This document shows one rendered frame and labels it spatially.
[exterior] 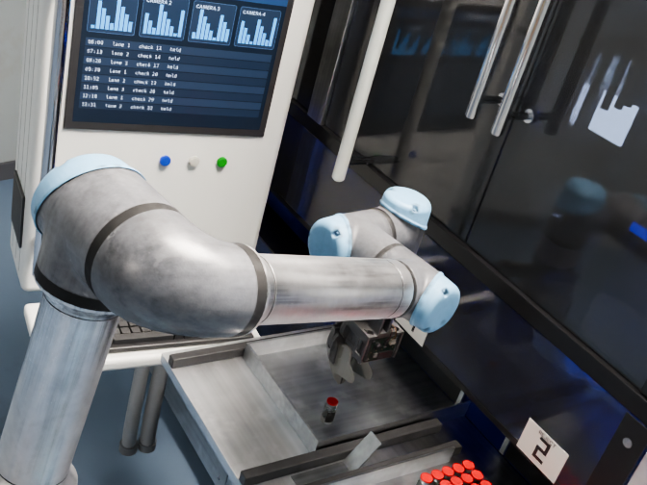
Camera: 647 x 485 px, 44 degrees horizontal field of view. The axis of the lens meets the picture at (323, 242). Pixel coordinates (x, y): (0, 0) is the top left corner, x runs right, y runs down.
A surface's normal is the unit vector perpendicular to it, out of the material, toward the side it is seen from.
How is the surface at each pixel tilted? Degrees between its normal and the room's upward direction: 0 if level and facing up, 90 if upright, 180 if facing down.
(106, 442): 0
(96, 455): 0
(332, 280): 44
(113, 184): 15
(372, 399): 0
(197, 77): 90
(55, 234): 82
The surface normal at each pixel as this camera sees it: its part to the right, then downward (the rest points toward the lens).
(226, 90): 0.43, 0.53
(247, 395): 0.24, -0.85
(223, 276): 0.58, -0.23
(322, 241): -0.73, 0.15
